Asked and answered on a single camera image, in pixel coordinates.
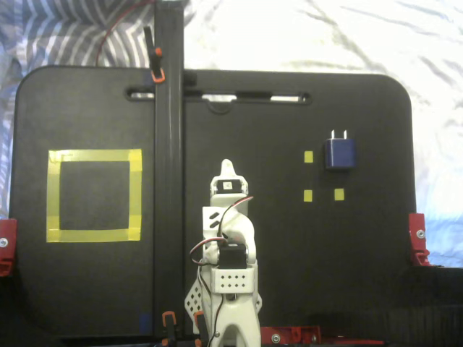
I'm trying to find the orange and black spring clamp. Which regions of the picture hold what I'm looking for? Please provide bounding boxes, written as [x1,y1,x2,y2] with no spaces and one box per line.
[143,25,166,85]
[161,310,180,347]

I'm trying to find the red white black servo wires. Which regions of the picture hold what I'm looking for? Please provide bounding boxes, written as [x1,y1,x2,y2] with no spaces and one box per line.
[190,196,255,340]

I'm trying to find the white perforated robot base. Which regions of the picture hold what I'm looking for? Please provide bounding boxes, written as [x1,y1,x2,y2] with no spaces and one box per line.
[183,281,264,323]

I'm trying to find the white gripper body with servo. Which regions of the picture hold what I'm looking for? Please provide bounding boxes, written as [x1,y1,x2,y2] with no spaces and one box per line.
[208,175,252,217]

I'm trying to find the yellow tape square frame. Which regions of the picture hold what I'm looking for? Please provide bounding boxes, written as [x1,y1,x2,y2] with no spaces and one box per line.
[46,147,143,244]

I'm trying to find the small orange base clamp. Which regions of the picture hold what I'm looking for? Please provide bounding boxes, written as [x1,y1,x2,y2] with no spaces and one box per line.
[193,310,209,347]

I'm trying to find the red corner clamp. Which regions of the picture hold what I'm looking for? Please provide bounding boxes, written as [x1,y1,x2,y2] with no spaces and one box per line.
[0,218,18,278]
[407,212,432,267]

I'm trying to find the black flat rail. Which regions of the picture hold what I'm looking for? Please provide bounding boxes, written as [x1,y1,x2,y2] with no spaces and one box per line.
[153,0,186,337]

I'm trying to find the black backdrop board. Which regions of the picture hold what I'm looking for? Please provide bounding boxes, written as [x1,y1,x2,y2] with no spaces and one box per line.
[0,265,463,347]

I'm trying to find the red screw clamp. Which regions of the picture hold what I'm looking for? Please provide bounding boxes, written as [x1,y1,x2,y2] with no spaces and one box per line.
[259,325,322,346]

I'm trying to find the grey striped white bedsheet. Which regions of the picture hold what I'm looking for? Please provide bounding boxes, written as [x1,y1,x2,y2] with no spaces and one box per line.
[0,0,463,268]

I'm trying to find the blue and white charger block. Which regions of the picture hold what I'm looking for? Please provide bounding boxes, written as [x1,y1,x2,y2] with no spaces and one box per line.
[323,129,358,171]

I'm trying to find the thin red cable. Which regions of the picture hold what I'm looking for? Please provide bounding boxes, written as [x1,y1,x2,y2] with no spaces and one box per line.
[94,0,156,68]

